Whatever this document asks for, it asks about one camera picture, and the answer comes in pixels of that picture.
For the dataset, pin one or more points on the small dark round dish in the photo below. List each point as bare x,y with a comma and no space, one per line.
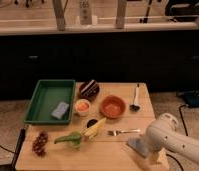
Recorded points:
91,122

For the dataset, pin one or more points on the silver fork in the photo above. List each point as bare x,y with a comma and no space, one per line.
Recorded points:
117,132

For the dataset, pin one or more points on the green pepper toy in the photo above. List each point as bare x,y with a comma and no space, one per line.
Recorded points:
74,138

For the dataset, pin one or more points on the dark blue floor device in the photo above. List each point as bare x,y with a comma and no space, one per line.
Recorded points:
191,99

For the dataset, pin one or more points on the red bowl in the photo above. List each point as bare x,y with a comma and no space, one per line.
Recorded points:
112,107

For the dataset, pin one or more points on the blue-grey sponge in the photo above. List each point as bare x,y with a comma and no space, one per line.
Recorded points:
60,110

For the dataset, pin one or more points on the dark grape bunch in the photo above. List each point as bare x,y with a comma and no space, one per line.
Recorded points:
38,146

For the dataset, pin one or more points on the green plastic tray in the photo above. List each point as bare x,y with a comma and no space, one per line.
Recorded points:
47,95

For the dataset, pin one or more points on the white cup with orange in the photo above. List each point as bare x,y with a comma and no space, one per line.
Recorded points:
82,107

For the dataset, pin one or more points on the yellow corn cob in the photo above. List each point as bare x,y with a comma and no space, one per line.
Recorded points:
92,131

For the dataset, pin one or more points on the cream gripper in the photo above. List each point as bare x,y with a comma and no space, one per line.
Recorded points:
153,158

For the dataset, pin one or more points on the white remote device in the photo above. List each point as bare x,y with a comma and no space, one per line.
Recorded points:
85,12

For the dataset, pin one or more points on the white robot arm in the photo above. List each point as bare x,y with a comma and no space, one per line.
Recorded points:
162,133

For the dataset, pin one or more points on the grey towel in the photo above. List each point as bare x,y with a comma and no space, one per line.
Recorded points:
139,146

